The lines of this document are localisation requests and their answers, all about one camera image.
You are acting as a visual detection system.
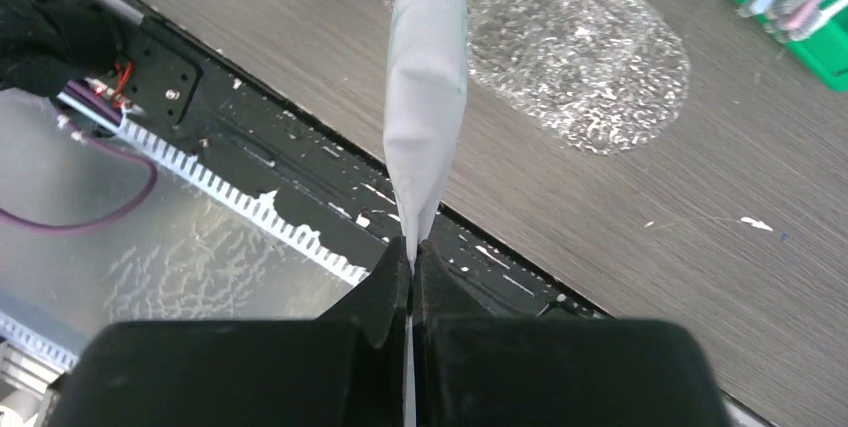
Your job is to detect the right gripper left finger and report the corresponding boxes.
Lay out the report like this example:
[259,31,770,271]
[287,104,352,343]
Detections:
[319,237,411,426]

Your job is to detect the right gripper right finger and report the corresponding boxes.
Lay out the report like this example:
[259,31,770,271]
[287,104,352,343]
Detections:
[411,241,498,426]

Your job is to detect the grey green-cap toothpaste tube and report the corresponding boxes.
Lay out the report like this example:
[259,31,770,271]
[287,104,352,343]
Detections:
[383,0,469,261]

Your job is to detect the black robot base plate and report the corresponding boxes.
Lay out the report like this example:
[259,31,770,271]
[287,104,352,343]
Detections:
[39,0,598,319]

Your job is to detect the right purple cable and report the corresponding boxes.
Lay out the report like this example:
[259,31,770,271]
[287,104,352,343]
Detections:
[0,79,160,236]

